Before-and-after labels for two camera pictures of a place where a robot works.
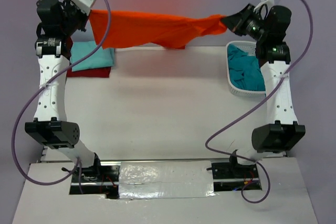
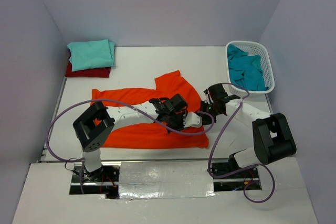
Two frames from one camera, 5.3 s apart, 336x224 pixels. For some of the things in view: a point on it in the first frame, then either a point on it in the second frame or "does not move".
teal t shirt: [102, 57] does not move
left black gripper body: [75, 18] -> [176, 121]
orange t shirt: [112, 28] -> [152, 135]
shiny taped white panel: [166, 179] does not move
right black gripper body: [249, 23] -> [205, 118]
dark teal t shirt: [245, 72] does not move
